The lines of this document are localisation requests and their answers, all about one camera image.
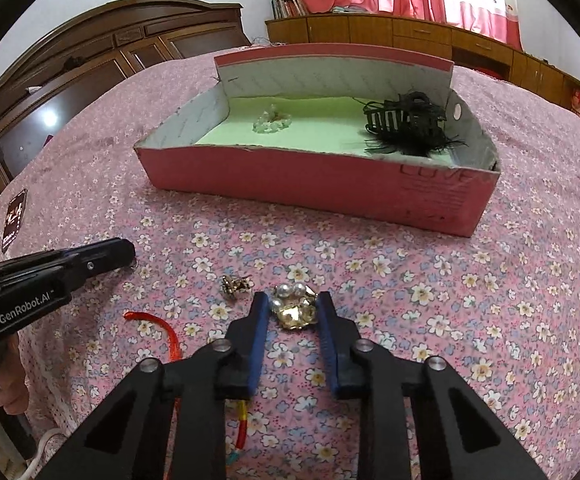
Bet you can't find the gold pearl brooch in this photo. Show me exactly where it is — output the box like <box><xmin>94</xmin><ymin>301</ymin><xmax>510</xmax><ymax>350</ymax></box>
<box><xmin>269</xmin><ymin>283</ymin><xmax>318</xmax><ymax>330</ymax></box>

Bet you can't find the left hand on handle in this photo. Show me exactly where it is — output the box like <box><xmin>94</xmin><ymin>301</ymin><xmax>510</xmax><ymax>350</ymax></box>
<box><xmin>0</xmin><ymin>334</ymin><xmax>30</xmax><ymax>415</ymax></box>

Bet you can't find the dark fabric label tag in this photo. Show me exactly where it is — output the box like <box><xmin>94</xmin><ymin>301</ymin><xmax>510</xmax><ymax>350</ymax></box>
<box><xmin>2</xmin><ymin>188</ymin><xmax>28</xmax><ymax>254</ymax></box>

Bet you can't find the pink floral bedspread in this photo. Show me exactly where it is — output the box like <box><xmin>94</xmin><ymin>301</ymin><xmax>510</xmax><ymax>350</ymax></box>
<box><xmin>0</xmin><ymin>54</ymin><xmax>580</xmax><ymax>479</ymax></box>

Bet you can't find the dark wooden headboard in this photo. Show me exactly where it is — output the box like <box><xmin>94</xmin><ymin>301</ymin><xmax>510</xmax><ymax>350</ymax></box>
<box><xmin>0</xmin><ymin>0</ymin><xmax>250</xmax><ymax>191</ymax></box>

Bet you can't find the pink cardboard box green lining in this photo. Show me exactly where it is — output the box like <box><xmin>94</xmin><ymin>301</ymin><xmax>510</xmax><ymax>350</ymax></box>
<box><xmin>135</xmin><ymin>44</ymin><xmax>500</xmax><ymax>237</ymax></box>

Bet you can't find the black feathered hair claw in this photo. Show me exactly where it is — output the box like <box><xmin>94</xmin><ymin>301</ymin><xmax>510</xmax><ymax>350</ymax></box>
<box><xmin>363</xmin><ymin>91</ymin><xmax>464</xmax><ymax>157</ymax></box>

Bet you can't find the clear crystal hair accessory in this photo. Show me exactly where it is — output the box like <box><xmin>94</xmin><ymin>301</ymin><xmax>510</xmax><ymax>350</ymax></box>
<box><xmin>252</xmin><ymin>104</ymin><xmax>292</xmax><ymax>134</ymax></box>

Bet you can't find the long wooden cabinet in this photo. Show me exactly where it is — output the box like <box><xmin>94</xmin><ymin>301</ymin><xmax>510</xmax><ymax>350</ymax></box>
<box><xmin>266</xmin><ymin>14</ymin><xmax>580</xmax><ymax>118</ymax></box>

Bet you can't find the row of books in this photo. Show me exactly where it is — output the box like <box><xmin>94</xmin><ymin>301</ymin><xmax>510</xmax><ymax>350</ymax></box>
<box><xmin>270</xmin><ymin>0</ymin><xmax>309</xmax><ymax>20</ymax></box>

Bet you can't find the red cord gold bead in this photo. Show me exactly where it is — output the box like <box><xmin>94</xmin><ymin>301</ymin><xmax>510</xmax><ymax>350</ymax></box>
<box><xmin>123</xmin><ymin>311</ymin><xmax>249</xmax><ymax>466</ymax></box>

